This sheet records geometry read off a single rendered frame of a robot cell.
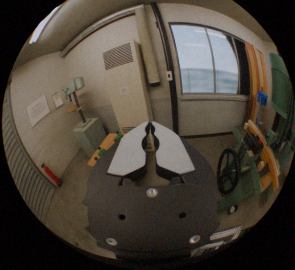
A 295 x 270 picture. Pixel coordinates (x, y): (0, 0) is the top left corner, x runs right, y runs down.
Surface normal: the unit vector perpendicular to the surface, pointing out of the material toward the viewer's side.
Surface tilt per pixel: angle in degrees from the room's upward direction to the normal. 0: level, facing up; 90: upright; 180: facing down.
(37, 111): 90
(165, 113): 90
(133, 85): 90
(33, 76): 90
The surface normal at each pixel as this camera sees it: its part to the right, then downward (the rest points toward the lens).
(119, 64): -0.18, 0.51
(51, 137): 0.97, -0.05
